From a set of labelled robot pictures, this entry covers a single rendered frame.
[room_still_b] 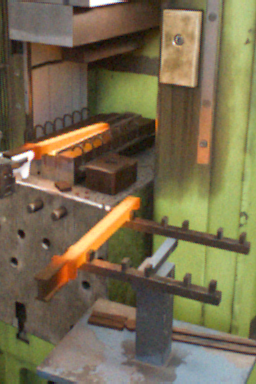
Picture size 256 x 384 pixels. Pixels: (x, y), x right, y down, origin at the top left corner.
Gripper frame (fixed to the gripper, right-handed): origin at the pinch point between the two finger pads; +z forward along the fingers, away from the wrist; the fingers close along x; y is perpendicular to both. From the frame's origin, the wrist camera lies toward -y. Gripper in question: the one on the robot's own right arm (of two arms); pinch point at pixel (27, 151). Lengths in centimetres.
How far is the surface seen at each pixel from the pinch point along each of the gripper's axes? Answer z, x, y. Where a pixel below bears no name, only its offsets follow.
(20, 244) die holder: 3.4, -5.9, 28.2
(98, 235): -16.9, 32.8, 7.2
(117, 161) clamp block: 16.3, 16.1, 4.0
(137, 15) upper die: 37.5, 8.2, -30.0
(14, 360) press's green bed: 5, -11, 67
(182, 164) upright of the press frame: 22.8, 31.1, 3.5
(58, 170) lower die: 8.9, 2.8, 7.0
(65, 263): -31.2, 35.2, 6.5
